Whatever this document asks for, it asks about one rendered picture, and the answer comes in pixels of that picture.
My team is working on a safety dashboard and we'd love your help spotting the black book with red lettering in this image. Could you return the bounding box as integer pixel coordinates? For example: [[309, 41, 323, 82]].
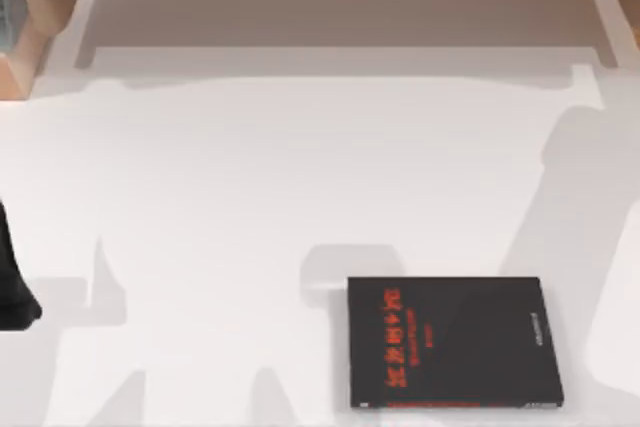
[[345, 275, 567, 411]]

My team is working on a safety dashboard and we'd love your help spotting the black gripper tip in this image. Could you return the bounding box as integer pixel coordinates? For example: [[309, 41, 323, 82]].
[[0, 200, 44, 334]]

